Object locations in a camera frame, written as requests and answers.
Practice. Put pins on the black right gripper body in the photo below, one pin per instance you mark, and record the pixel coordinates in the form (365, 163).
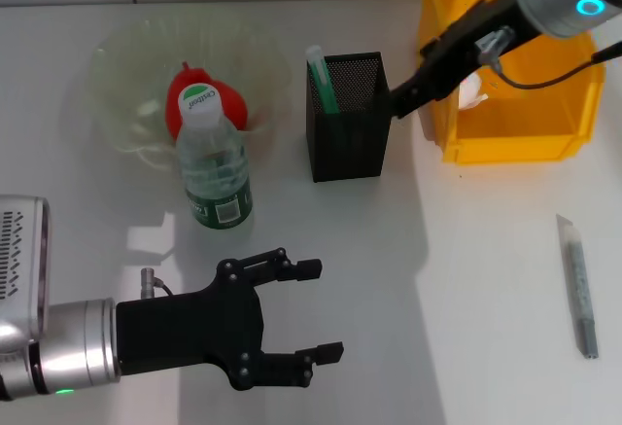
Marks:
(466, 41)

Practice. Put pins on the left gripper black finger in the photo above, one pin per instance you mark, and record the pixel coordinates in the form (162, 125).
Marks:
(307, 269)
(329, 353)

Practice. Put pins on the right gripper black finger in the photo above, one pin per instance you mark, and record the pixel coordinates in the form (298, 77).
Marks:
(410, 96)

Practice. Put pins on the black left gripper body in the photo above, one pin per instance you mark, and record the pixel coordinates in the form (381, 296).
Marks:
(189, 332)

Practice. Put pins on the white paper ball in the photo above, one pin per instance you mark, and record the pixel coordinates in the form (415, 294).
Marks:
(471, 96)

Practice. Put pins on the green utility knife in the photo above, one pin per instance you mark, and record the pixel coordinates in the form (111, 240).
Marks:
(324, 84)

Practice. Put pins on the green label water bottle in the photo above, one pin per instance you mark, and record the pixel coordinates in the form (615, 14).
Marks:
(214, 172)

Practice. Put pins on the red orange toy fruit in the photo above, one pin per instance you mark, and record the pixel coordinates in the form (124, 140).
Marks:
(233, 109)

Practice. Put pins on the grey pen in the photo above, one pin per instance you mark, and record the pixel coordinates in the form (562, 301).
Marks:
(578, 279)

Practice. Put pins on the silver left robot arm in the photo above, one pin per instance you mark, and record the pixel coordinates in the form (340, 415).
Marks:
(73, 352)

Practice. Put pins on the black mesh pen holder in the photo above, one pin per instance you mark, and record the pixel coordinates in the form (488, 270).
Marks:
(347, 143)

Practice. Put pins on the translucent green fruit plate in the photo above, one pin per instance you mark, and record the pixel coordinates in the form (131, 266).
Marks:
(131, 70)

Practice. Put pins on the yellow plastic bin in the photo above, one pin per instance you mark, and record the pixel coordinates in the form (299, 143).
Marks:
(525, 118)

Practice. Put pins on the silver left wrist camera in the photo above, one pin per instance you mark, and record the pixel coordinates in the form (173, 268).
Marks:
(19, 264)

